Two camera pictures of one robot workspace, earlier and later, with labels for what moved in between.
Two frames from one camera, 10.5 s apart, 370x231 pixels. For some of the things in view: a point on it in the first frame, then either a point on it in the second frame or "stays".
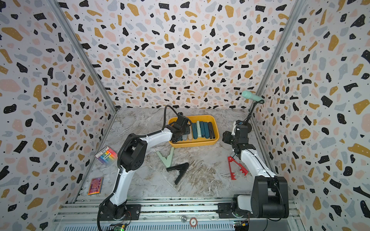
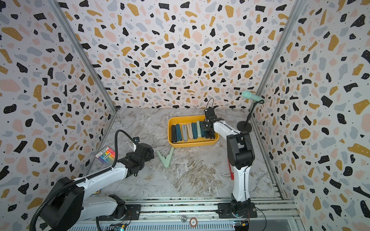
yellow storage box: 201,141 stays
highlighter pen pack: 107,156 stays
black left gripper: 189,132 -> 151,156
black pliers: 182,168 -> 210,134
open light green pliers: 167,161 stays
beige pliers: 190,135 stays
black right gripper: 228,137 -> 205,125
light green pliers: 198,129 stays
